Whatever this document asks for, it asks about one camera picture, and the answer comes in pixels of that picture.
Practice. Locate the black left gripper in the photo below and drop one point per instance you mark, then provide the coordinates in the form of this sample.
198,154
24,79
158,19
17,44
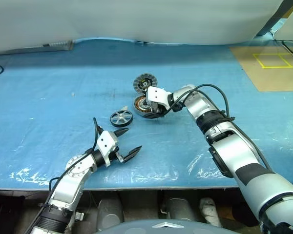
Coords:
116,153

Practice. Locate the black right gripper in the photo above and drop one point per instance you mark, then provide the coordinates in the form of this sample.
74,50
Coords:
158,109

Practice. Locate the motor housing with copper windings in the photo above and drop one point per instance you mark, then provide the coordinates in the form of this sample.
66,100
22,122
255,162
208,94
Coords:
138,103

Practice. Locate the round silver motor lid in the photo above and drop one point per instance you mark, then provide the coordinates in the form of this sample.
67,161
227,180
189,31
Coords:
140,81

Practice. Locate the spoked silver rotor black rim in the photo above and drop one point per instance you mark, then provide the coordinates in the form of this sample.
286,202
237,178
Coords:
120,117

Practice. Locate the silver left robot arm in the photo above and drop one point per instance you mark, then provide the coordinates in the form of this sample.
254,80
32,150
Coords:
68,185

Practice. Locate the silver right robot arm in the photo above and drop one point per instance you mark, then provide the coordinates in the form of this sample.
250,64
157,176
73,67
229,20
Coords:
244,156

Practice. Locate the grey rounded cylinder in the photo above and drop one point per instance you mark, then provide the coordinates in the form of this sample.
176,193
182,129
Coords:
179,209
110,212

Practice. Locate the blue plastic table cover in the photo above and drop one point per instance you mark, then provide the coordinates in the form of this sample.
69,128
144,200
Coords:
51,109

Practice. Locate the white curtain cloth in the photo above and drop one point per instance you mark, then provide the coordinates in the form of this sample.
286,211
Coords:
136,19

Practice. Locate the grey rounded robot chest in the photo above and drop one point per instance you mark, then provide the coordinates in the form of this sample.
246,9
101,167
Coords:
166,227

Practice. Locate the grey power strip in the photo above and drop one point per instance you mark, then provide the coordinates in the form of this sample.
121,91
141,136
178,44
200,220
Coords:
61,45

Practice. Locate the white shoe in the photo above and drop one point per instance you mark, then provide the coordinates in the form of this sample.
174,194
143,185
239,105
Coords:
210,210

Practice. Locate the brown cardboard board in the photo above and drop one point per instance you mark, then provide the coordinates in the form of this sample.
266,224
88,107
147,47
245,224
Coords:
258,75

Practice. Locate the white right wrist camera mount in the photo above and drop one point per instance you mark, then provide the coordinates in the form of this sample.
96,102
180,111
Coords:
157,93

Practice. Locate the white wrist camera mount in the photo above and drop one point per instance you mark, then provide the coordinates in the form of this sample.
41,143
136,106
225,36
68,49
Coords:
106,142
157,93

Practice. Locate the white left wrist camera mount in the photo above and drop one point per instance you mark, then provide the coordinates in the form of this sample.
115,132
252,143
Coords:
106,142

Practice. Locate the dark diagonal frame bar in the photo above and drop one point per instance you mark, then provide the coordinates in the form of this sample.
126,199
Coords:
271,23

